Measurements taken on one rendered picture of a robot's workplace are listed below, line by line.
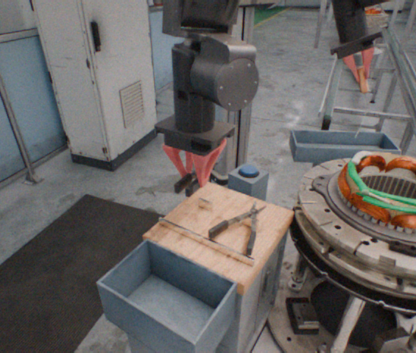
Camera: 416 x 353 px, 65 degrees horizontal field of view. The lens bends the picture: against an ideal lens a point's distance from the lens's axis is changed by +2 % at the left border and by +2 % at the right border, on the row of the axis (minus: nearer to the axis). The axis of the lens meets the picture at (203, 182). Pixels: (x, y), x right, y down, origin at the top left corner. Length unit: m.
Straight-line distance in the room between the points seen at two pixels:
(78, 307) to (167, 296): 1.32
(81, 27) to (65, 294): 1.68
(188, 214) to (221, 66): 0.31
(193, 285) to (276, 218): 0.19
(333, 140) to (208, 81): 0.66
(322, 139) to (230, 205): 0.44
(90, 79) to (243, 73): 2.27
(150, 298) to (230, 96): 0.35
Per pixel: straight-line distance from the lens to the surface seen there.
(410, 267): 0.54
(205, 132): 0.45
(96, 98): 2.62
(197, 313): 0.55
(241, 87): 0.37
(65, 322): 1.83
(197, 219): 0.58
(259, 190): 0.78
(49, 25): 2.71
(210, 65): 0.37
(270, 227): 0.57
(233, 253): 0.51
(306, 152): 0.86
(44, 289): 2.01
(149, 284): 0.59
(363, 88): 0.87
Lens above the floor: 1.43
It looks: 33 degrees down
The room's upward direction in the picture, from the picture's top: straight up
